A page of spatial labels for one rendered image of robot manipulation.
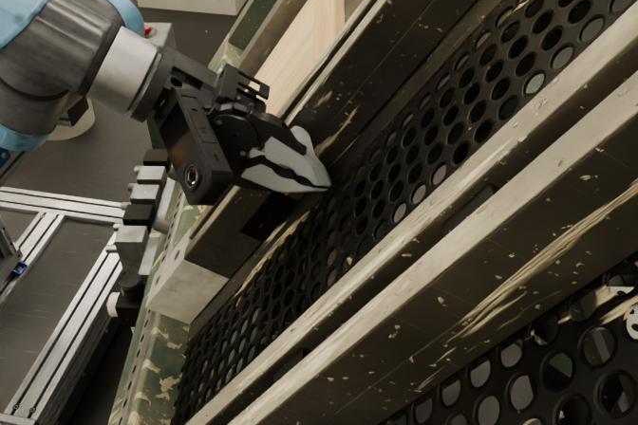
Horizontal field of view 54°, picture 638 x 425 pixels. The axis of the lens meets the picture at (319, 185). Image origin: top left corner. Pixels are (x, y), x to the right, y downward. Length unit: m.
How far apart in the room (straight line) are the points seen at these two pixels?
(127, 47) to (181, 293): 0.41
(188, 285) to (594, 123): 0.68
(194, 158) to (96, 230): 1.59
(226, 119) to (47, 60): 0.16
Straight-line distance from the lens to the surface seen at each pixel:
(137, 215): 1.32
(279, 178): 0.65
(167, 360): 0.92
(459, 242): 0.33
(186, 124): 0.58
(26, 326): 1.95
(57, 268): 2.06
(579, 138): 0.30
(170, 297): 0.92
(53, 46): 0.60
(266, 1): 1.51
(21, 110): 0.67
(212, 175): 0.54
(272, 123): 0.61
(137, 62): 0.60
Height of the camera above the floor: 1.65
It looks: 41 degrees down
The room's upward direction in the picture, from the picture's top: straight up
